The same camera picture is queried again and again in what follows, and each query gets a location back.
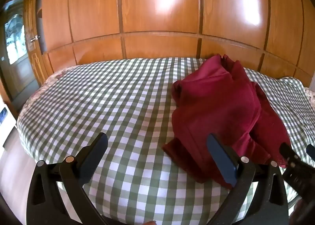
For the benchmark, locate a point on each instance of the wooden wardrobe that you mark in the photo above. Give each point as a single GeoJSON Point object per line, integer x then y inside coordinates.
{"type": "Point", "coordinates": [160, 13]}

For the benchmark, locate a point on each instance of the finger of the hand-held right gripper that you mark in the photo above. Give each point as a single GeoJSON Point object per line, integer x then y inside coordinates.
{"type": "Point", "coordinates": [288, 152]}
{"type": "Point", "coordinates": [311, 151]}

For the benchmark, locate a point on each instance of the dark red garment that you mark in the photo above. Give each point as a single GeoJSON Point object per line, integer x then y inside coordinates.
{"type": "Point", "coordinates": [214, 106]}

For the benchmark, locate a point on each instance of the green white checkered bed sheet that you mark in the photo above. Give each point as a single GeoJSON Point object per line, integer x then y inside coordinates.
{"type": "Point", "coordinates": [110, 97]}

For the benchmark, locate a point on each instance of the white appliance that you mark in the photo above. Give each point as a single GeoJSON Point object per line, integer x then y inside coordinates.
{"type": "Point", "coordinates": [6, 121]}

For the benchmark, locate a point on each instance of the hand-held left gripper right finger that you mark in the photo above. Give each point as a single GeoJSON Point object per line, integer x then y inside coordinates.
{"type": "Point", "coordinates": [220, 156]}

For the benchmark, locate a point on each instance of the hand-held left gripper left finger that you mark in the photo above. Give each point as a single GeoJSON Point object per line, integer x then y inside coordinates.
{"type": "Point", "coordinates": [94, 152]}

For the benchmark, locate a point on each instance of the wooden door with glass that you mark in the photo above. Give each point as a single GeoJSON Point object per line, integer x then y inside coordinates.
{"type": "Point", "coordinates": [18, 50]}

